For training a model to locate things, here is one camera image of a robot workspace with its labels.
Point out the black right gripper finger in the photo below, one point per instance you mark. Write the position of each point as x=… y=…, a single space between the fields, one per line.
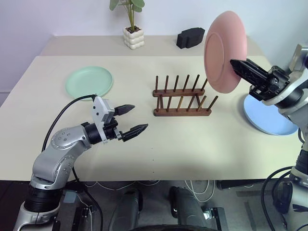
x=247 y=72
x=257 y=66

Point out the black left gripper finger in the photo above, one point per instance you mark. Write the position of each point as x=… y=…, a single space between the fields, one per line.
x=125 y=109
x=134 y=131

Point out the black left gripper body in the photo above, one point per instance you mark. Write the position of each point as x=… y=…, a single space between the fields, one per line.
x=111 y=130

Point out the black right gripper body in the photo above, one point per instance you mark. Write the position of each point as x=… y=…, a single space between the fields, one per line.
x=272 y=83

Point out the pink plate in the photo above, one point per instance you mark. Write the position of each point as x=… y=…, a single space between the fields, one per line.
x=221 y=48

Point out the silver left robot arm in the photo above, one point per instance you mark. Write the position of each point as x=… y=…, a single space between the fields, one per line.
x=60 y=149

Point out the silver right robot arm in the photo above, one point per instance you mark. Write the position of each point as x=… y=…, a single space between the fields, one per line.
x=294 y=93

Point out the wooden dish rack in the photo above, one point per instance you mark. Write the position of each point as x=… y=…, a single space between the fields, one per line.
x=183 y=111

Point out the blue plate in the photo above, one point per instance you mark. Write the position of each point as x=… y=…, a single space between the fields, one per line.
x=267 y=118

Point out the green plate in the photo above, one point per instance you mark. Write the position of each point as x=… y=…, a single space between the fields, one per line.
x=89 y=81

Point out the black foam block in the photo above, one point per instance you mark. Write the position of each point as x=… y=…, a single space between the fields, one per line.
x=190 y=37

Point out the white bubble plant pot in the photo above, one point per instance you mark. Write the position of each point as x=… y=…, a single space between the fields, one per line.
x=133 y=38

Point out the small grey box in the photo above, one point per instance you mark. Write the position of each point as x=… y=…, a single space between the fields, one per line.
x=70 y=196

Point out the dark rounded grey leg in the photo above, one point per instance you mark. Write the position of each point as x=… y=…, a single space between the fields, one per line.
x=127 y=209
x=187 y=207

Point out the green leafy plant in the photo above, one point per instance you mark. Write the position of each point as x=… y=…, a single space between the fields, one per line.
x=131 y=9

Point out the black table crossbar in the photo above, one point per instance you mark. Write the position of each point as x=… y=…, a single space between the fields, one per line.
x=240 y=184

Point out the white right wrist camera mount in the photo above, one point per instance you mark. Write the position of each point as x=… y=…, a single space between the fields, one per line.
x=268 y=102

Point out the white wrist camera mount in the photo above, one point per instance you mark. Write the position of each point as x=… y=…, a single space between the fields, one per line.
x=99 y=108
x=268 y=102

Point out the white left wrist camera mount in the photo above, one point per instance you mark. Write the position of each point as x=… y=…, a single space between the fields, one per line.
x=99 y=108

